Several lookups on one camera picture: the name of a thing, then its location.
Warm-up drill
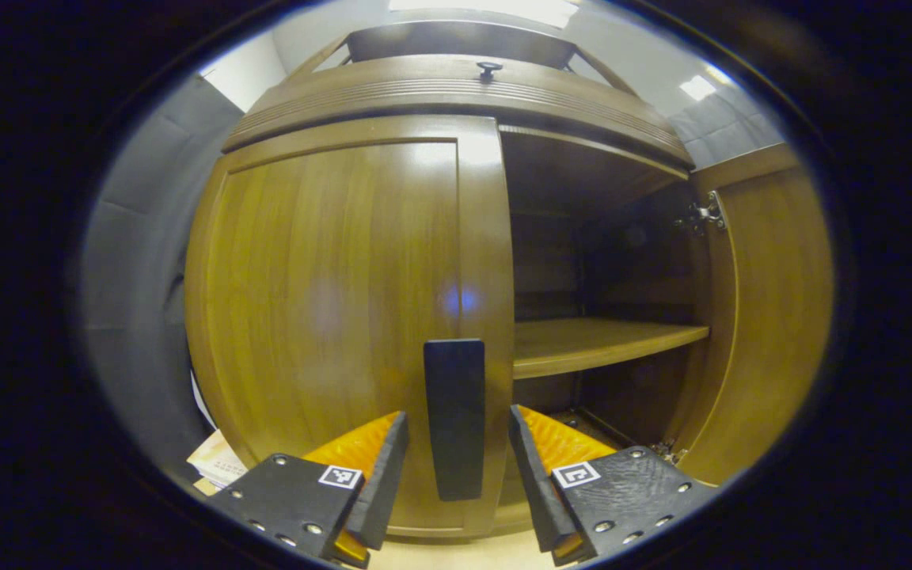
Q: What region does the wooden double-door shoe cabinet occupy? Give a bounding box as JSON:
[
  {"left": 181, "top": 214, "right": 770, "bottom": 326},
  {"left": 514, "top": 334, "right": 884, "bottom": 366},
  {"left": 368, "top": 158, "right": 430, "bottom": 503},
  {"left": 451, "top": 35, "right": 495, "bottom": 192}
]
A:
[{"left": 218, "top": 20, "right": 734, "bottom": 539}]

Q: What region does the white and orange book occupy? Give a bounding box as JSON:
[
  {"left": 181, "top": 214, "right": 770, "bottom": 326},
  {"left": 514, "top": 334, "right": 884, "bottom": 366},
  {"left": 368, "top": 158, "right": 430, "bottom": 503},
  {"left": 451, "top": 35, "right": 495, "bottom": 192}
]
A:
[{"left": 187, "top": 430, "right": 249, "bottom": 490}]

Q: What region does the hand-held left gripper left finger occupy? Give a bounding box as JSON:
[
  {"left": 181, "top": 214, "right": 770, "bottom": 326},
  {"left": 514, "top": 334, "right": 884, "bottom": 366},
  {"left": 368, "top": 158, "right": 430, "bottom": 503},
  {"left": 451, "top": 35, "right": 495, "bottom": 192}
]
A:
[{"left": 207, "top": 410, "right": 411, "bottom": 569}]

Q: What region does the wooden drawer with black knob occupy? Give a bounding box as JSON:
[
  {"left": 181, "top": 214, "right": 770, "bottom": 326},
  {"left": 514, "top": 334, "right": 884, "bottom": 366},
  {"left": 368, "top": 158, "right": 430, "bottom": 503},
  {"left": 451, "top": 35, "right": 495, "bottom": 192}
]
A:
[{"left": 222, "top": 54, "right": 696, "bottom": 167}]

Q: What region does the wooden inner cabinet shelf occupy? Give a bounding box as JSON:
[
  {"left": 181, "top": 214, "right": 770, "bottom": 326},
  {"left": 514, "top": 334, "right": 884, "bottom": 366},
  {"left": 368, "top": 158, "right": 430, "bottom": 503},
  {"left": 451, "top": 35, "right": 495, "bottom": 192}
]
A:
[{"left": 513, "top": 317, "right": 710, "bottom": 379}]

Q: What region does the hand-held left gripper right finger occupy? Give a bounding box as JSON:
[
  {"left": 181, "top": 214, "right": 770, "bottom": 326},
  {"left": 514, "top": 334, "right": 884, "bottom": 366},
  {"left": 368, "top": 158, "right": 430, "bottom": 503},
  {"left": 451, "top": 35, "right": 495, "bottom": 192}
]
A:
[{"left": 507, "top": 404, "right": 720, "bottom": 567}]

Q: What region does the wooden shoe cabinet door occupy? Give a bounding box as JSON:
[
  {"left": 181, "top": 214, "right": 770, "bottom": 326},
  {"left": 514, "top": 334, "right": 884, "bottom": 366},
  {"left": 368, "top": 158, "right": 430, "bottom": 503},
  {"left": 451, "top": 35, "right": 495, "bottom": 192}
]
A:
[
  {"left": 674, "top": 142, "right": 835, "bottom": 485},
  {"left": 184, "top": 115, "right": 516, "bottom": 539}
]

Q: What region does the large ceiling lamp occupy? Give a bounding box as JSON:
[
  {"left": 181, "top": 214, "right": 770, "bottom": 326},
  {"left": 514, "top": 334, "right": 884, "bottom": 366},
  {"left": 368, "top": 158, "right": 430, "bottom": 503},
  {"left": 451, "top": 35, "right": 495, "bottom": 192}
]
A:
[{"left": 389, "top": 0, "right": 580, "bottom": 29}]

